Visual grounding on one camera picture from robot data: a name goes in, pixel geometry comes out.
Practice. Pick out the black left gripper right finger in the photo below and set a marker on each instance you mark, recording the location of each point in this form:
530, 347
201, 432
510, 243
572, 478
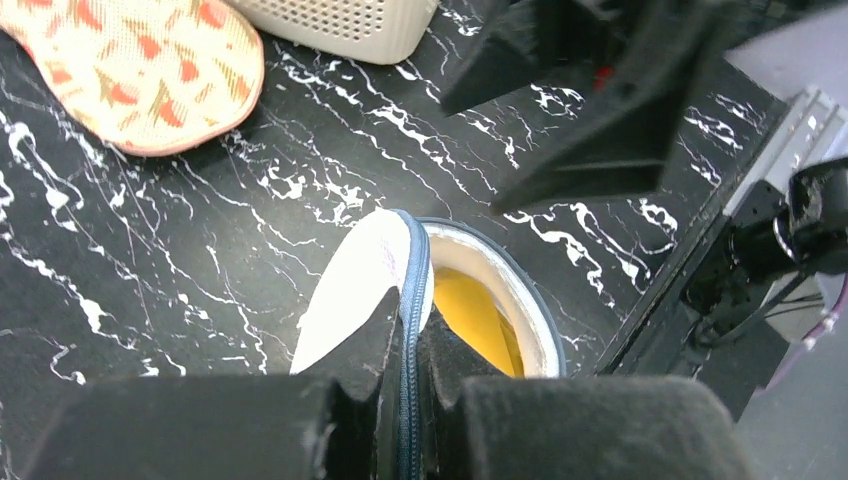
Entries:
478, 423

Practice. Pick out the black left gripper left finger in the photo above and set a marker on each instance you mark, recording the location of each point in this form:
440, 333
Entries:
324, 423

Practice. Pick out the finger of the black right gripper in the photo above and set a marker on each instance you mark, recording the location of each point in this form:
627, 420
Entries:
621, 142
523, 41

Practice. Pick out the yellow bra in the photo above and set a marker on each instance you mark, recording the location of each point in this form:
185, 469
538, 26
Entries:
470, 311

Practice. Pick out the cream perforated laundry basket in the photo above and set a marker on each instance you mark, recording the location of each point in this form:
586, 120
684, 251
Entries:
380, 32

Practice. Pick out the floral padded laundry bag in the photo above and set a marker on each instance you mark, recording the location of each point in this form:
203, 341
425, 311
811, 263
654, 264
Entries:
153, 78

